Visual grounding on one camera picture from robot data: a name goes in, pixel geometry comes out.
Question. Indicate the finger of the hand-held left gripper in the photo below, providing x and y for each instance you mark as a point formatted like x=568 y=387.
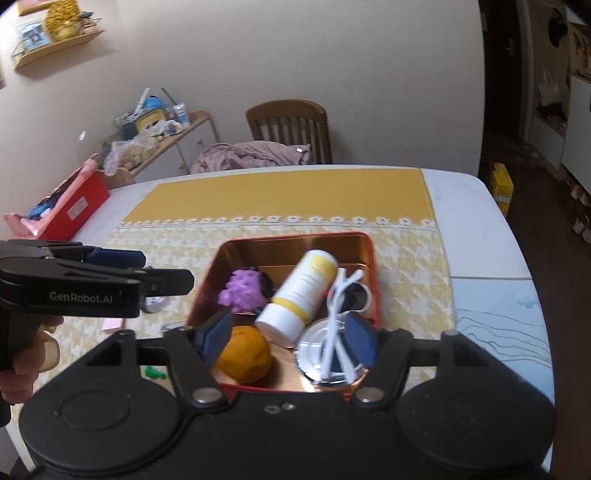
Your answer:
x=166 y=280
x=115 y=257

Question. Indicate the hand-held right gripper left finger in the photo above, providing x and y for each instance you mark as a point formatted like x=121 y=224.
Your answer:
x=214 y=334

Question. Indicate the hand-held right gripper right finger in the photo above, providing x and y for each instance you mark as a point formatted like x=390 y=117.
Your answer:
x=362 y=341

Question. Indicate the orange fruit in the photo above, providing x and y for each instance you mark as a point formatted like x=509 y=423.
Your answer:
x=244 y=355

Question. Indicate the white sunglasses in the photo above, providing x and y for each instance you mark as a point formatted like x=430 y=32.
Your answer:
x=358 y=297

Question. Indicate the pink square box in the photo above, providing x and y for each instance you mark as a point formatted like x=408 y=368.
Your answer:
x=111 y=325

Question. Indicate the round silver mirror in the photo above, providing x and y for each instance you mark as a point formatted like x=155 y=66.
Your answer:
x=314 y=355

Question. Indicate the purple spiky toy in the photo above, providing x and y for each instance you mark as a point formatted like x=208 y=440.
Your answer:
x=242 y=290

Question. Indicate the white yellow lotion tube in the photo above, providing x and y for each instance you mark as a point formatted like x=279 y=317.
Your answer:
x=300 y=290

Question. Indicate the red tin box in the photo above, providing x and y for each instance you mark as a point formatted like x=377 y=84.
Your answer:
x=258 y=249

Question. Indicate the person's left hand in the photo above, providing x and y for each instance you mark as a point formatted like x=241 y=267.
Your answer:
x=27 y=364

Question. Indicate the red cardboard box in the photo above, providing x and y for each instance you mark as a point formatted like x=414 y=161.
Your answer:
x=78 y=207

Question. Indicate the small green toy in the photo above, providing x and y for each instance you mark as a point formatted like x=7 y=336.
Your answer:
x=153 y=372

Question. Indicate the red box with pink wrap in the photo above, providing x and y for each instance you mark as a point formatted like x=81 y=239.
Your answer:
x=23 y=224

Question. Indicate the blue plastic item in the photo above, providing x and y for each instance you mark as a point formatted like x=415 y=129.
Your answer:
x=42 y=208

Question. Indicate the clear plastic bag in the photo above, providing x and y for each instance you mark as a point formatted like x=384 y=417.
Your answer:
x=120 y=157

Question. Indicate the wooden side cabinet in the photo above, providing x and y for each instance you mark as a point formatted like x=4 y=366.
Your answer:
x=184 y=138

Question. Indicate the yellow patterned table mat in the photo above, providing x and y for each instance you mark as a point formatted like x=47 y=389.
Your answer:
x=277 y=194

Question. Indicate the teal yellow container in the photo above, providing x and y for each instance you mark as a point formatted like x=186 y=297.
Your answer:
x=150 y=121

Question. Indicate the pink blanket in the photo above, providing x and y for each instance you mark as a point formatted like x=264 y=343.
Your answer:
x=249 y=157

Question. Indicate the blue white small carton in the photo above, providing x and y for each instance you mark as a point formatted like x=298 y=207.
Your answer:
x=182 y=115

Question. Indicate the black stick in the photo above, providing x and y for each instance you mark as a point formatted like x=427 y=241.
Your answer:
x=168 y=98

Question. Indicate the brown wooden chair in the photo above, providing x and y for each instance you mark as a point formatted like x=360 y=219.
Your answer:
x=286 y=120

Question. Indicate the yellow box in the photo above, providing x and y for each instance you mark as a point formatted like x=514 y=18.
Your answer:
x=502 y=189

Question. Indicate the golden ornament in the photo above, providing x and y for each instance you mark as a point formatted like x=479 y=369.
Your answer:
x=62 y=18

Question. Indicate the group of shoes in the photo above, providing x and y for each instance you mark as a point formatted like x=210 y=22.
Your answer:
x=581 y=217

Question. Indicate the white lower cabinet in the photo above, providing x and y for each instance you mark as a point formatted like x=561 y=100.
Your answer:
x=577 y=138

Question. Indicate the beige tote bag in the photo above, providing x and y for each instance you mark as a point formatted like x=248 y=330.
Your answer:
x=548 y=90

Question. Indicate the black hanging bag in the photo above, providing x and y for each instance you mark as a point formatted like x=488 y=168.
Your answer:
x=556 y=27

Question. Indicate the wooden wall shelf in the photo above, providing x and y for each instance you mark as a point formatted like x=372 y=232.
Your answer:
x=55 y=53

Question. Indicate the blue picture frame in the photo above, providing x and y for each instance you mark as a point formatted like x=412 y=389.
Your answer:
x=32 y=34

